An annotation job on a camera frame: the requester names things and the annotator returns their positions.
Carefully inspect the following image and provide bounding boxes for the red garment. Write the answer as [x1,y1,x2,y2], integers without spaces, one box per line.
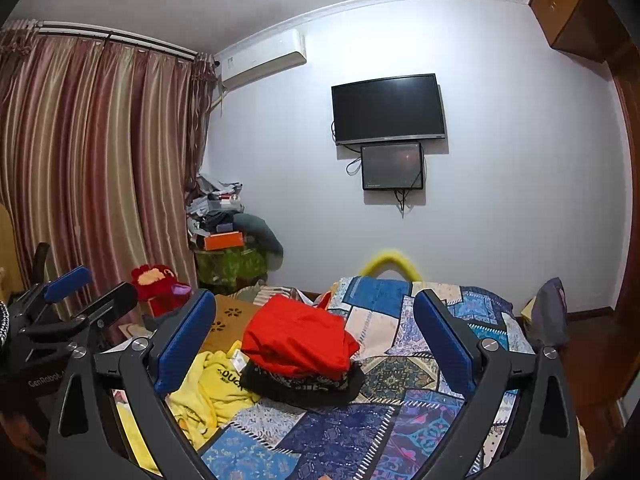
[242,295,360,380]

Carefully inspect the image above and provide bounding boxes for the pile of papers and clothes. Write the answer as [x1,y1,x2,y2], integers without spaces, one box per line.
[186,174,284,256]

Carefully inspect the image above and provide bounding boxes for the red plush toy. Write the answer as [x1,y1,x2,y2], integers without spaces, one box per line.
[130,264,192,318]

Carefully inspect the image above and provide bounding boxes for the beige fleece blanket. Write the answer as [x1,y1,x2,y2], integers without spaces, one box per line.
[576,419,594,480]

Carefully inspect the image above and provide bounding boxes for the yellow printed t-shirt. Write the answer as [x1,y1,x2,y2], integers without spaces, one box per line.
[114,341,262,476]

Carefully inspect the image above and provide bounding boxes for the brown flower-pattern cushion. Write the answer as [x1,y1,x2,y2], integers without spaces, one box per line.
[201,295,260,353]

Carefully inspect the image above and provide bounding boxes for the green patterned storage box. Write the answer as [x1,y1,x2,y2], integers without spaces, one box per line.
[194,247,268,295]

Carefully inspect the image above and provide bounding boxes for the grey purple backpack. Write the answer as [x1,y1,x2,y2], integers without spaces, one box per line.
[528,278,570,348]

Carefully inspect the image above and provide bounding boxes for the orange box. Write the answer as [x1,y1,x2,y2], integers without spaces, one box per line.
[203,231,244,252]

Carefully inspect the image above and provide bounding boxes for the blue patchwork bedspread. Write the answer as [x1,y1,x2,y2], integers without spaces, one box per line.
[199,275,536,480]

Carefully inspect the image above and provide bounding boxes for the striped pink curtain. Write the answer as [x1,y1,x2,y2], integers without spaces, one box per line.
[1,21,217,315]

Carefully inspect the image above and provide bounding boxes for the dark patterned folded garment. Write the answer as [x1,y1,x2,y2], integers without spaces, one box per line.
[240,362,366,408]

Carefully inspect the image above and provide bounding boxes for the yellow curved pillow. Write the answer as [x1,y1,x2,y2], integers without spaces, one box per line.
[358,249,422,282]

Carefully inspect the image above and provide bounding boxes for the white air conditioner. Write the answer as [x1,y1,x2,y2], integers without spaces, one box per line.
[219,29,307,90]

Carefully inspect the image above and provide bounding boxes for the brown wooden wardrobe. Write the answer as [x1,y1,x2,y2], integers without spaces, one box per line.
[524,0,639,406]

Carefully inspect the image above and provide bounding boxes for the small black wall monitor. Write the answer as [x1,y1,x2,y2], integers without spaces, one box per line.
[360,142,424,191]

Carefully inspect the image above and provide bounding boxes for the black wall television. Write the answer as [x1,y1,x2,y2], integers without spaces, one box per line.
[331,74,446,145]

